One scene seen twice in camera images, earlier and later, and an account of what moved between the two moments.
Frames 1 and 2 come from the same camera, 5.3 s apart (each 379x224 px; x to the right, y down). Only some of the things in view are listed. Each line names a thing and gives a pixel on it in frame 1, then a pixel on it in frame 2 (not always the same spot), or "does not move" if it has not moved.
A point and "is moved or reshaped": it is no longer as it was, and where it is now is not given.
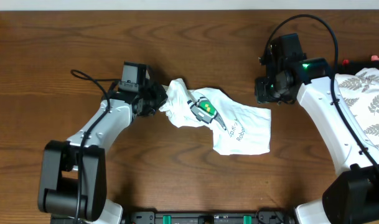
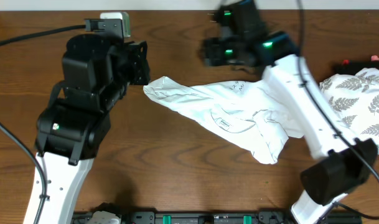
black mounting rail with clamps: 261,217 does not move
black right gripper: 261,95 to 216,57
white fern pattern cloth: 365,93 does not move
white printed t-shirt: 236,129 is moved or reshaped
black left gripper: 161,96 to 137,61
